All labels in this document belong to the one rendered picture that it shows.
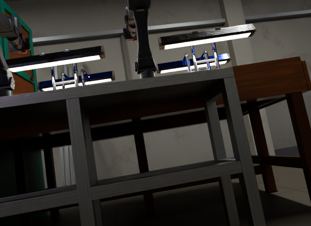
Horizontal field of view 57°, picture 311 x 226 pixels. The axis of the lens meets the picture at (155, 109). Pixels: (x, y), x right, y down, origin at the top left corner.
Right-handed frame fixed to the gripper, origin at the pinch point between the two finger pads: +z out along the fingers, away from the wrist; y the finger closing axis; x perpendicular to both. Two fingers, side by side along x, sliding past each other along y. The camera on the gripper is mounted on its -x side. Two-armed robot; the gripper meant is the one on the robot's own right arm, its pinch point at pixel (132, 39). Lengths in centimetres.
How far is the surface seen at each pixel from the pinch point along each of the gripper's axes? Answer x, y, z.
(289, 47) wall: -83, -293, 272
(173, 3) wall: -184, -106, 267
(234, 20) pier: -134, -196, 251
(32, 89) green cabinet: -14, 88, 110
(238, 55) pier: -74, -190, 254
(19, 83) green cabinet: -12, 91, 83
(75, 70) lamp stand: 2, 38, 33
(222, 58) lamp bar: -4, -78, 60
